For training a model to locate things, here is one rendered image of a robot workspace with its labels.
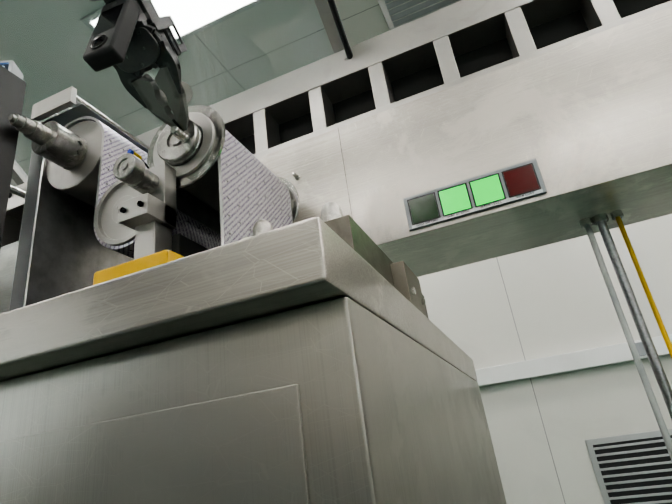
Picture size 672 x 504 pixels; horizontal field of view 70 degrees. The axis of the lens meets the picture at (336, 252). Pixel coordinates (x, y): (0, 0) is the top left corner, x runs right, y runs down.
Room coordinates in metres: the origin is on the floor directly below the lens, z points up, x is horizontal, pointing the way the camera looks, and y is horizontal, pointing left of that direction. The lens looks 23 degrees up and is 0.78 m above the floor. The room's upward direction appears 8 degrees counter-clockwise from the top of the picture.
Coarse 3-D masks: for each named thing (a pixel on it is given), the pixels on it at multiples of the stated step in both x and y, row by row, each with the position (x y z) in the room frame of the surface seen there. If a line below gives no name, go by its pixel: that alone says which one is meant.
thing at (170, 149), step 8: (168, 128) 0.60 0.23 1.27; (192, 128) 0.59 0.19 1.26; (200, 128) 0.60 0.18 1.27; (160, 136) 0.61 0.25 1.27; (168, 136) 0.60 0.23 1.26; (192, 136) 0.59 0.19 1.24; (200, 136) 0.60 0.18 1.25; (160, 144) 0.61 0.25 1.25; (168, 144) 0.61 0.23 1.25; (176, 144) 0.60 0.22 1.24; (184, 144) 0.59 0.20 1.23; (192, 144) 0.59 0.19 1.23; (200, 144) 0.60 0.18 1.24; (160, 152) 0.61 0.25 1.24; (168, 152) 0.60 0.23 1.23; (176, 152) 0.60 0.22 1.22; (184, 152) 0.59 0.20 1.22; (192, 152) 0.60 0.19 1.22; (168, 160) 0.61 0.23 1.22; (176, 160) 0.60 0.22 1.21; (184, 160) 0.61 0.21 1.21
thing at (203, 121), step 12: (192, 120) 0.61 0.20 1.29; (204, 120) 0.60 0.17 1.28; (204, 132) 0.60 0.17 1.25; (156, 144) 0.63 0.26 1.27; (204, 144) 0.60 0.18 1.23; (156, 156) 0.63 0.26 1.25; (204, 156) 0.60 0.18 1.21; (180, 168) 0.62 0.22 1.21; (192, 168) 0.61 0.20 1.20; (216, 168) 0.63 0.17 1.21; (204, 180) 0.64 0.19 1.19; (216, 180) 0.65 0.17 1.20; (192, 192) 0.68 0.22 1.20; (204, 192) 0.67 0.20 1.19; (216, 192) 0.68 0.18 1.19; (216, 204) 0.72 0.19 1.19
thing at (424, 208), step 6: (420, 198) 0.82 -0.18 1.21; (426, 198) 0.82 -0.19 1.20; (432, 198) 0.82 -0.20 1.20; (414, 204) 0.83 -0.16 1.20; (420, 204) 0.83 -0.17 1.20; (426, 204) 0.82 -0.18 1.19; (432, 204) 0.82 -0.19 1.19; (414, 210) 0.83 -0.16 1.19; (420, 210) 0.83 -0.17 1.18; (426, 210) 0.82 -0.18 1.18; (432, 210) 0.82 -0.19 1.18; (414, 216) 0.83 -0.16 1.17; (420, 216) 0.83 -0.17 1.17; (426, 216) 0.82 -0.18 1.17; (432, 216) 0.82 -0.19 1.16; (438, 216) 0.82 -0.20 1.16; (414, 222) 0.83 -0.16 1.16
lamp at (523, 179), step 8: (520, 168) 0.76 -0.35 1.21; (528, 168) 0.76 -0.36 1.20; (504, 176) 0.77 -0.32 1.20; (512, 176) 0.77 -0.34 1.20; (520, 176) 0.76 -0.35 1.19; (528, 176) 0.76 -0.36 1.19; (512, 184) 0.77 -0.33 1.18; (520, 184) 0.77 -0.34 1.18; (528, 184) 0.76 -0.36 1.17; (536, 184) 0.76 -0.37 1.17; (512, 192) 0.77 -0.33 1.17; (520, 192) 0.77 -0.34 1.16
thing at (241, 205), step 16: (224, 176) 0.61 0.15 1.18; (224, 192) 0.61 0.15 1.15; (240, 192) 0.65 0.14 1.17; (256, 192) 0.70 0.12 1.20; (224, 208) 0.61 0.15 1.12; (240, 208) 0.65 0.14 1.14; (256, 208) 0.69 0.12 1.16; (272, 208) 0.75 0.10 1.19; (224, 224) 0.60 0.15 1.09; (240, 224) 0.65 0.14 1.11; (272, 224) 0.74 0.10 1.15; (288, 224) 0.80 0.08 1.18; (224, 240) 0.60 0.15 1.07
